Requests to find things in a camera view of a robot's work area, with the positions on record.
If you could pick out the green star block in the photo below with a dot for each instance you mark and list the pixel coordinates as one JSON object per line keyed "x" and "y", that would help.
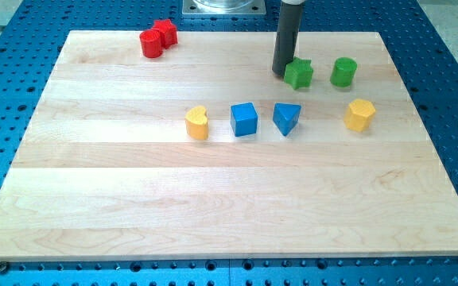
{"x": 298, "y": 73}

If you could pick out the red star block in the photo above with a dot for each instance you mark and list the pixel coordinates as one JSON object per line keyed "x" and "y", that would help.
{"x": 168, "y": 32}

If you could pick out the light wooden board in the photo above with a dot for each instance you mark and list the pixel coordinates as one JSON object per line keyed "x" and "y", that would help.
{"x": 106, "y": 170}

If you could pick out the blue cube block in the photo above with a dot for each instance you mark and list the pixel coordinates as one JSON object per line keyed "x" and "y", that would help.
{"x": 244, "y": 119}

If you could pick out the yellow heart block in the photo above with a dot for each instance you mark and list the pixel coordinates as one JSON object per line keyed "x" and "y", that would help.
{"x": 196, "y": 121}

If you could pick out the blue triangle block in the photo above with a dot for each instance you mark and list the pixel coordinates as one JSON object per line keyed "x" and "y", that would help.
{"x": 285, "y": 117}

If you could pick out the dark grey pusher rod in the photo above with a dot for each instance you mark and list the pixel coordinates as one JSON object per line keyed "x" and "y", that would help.
{"x": 289, "y": 22}

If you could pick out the red cylinder block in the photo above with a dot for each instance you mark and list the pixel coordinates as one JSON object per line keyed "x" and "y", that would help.
{"x": 151, "y": 43}

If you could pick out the yellow hexagon block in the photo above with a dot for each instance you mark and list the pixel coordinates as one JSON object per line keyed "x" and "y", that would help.
{"x": 359, "y": 115}

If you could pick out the green cylinder block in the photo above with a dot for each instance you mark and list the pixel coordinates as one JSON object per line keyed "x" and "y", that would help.
{"x": 343, "y": 72}

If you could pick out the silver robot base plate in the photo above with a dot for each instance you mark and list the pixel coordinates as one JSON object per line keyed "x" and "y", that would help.
{"x": 223, "y": 7}

